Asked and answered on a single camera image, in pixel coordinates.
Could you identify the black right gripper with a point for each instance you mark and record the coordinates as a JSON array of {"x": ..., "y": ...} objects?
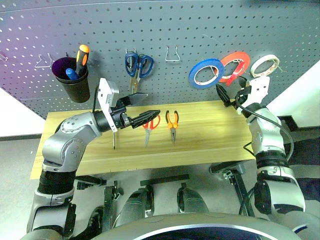
[{"x": 241, "y": 98}]

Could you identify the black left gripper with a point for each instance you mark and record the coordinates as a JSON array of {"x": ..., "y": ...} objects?
[{"x": 117, "y": 115}]

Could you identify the orange black pliers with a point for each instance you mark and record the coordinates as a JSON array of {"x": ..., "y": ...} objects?
[{"x": 172, "y": 125}]

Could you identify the thin shaft screwdriver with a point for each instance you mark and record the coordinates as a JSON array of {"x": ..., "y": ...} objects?
[{"x": 114, "y": 141}]

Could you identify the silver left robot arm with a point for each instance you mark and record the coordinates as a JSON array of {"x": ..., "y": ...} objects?
[{"x": 70, "y": 130}]

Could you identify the red tape roll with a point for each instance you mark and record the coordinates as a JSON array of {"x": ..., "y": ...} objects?
[{"x": 235, "y": 56}]

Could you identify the white tape roll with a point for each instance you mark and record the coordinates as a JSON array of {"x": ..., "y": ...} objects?
[{"x": 257, "y": 62}]

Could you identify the blue tape roll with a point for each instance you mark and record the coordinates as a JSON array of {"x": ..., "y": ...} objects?
[{"x": 193, "y": 75}]

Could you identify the grey perforated pegboard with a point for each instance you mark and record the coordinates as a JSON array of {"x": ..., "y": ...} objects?
[{"x": 175, "y": 25}]

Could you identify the clear plastic pegboard hook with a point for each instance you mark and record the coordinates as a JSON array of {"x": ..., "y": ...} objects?
[
  {"x": 3, "y": 58},
  {"x": 40, "y": 65}
]

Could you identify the silver double prong hook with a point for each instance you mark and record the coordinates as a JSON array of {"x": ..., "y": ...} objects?
[{"x": 127, "y": 50}]

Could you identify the black cup holder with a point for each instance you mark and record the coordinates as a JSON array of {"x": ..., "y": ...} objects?
[{"x": 75, "y": 90}]

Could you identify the black table crossbar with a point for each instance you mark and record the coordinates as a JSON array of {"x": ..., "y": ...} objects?
[{"x": 165, "y": 180}]

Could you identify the dark rounded robot leg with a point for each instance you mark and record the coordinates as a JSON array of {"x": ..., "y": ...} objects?
[
  {"x": 192, "y": 200},
  {"x": 135, "y": 205}
]

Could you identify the black table leg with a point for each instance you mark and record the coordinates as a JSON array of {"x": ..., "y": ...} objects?
[
  {"x": 108, "y": 207},
  {"x": 243, "y": 195}
]

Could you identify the grey robot torso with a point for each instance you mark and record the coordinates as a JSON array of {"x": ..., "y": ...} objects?
[{"x": 200, "y": 222}]

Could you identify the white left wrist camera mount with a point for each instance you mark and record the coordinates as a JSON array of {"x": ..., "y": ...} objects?
[{"x": 103, "y": 100}]

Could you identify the grey table bracket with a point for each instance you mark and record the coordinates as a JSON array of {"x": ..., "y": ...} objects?
[{"x": 225, "y": 168}]

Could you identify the black table bracket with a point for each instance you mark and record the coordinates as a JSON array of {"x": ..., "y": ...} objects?
[{"x": 90, "y": 182}]

